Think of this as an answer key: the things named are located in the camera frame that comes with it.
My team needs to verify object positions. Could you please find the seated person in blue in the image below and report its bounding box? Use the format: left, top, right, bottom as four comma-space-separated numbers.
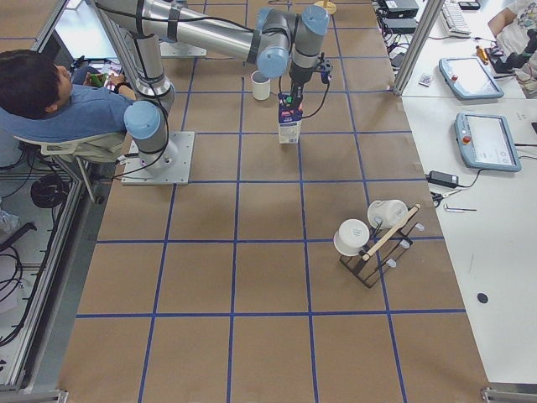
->
1, 50, 136, 143

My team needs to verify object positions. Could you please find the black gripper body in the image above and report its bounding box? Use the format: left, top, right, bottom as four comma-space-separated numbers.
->
289, 62, 315, 109

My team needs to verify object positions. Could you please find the white mug on rack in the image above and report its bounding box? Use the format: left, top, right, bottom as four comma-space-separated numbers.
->
333, 218, 370, 257

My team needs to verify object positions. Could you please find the aluminium frame post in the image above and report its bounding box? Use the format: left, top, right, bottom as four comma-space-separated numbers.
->
393, 0, 444, 96

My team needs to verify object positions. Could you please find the black power brick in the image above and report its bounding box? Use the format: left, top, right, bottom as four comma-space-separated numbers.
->
425, 170, 459, 189

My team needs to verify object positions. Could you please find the white keyboard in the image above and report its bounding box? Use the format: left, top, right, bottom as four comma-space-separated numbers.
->
439, 1, 472, 38

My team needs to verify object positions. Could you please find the white smiley face mug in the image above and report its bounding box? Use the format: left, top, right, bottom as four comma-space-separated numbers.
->
368, 200, 408, 229

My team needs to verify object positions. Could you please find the blue white milk carton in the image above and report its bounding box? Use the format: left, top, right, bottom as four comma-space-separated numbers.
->
278, 93, 303, 144

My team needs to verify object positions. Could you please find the teach pendant near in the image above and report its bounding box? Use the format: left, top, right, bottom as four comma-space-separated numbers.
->
454, 113, 521, 172

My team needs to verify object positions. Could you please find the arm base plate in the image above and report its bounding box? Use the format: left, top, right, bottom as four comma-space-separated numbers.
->
121, 131, 195, 186
159, 41, 207, 59

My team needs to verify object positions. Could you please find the wooden mug tree stand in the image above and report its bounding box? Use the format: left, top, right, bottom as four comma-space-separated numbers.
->
315, 0, 337, 15

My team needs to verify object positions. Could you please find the grey office chair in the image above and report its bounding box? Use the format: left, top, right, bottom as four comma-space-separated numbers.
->
1, 85, 133, 202

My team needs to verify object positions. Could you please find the teach pendant far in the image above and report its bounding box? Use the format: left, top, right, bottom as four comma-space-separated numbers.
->
439, 56, 504, 100

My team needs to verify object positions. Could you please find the white ribbed mug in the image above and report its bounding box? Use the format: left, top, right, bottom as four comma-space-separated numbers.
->
251, 71, 270, 101

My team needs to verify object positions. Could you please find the black wire cup rack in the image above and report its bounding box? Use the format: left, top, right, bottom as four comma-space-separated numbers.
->
337, 204, 425, 289

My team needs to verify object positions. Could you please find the teach pendant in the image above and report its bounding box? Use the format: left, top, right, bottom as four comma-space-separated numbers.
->
439, 56, 504, 100
454, 113, 521, 172

